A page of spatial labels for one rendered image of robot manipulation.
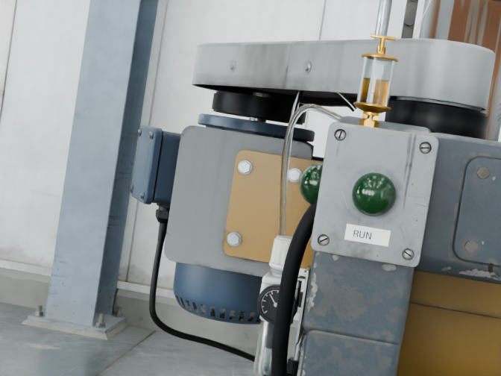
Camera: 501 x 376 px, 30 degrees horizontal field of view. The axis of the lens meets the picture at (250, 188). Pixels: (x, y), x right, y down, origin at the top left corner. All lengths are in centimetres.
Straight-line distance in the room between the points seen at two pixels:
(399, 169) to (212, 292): 53
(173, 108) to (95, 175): 72
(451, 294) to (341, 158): 33
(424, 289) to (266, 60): 30
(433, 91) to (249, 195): 34
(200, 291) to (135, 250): 496
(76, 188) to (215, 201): 463
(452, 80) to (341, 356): 26
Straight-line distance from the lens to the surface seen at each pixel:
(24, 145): 631
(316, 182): 65
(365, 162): 64
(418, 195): 64
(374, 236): 64
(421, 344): 100
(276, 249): 91
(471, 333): 100
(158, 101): 604
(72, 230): 573
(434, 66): 81
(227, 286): 113
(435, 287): 94
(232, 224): 108
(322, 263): 69
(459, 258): 70
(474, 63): 82
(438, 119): 80
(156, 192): 112
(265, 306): 90
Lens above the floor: 131
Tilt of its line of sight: 3 degrees down
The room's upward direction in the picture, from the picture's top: 9 degrees clockwise
